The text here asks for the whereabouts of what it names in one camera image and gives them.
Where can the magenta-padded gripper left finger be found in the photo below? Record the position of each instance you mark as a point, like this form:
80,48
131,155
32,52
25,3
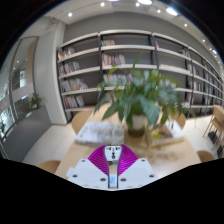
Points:
88,173

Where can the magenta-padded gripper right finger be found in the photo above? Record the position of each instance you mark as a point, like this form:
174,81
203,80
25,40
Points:
136,173

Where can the light wooden round-backed chair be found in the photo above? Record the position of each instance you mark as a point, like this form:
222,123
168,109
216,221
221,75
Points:
81,121
181,120
205,155
50,165

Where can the white magazine book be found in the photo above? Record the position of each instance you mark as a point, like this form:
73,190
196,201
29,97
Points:
100,132

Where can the yellow book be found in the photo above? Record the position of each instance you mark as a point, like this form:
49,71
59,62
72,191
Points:
168,141

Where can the green potted plant white pot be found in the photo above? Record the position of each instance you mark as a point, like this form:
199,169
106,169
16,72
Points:
143,96

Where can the small background potted plant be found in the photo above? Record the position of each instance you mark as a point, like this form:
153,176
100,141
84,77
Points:
36,100

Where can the wooden tables and chairs group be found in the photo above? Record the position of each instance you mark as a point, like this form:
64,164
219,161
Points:
216,123

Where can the grey shelf unit with books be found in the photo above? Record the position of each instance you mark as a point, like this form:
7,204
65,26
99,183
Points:
83,60

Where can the ceiling spot lights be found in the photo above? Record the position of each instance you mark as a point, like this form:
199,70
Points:
171,11

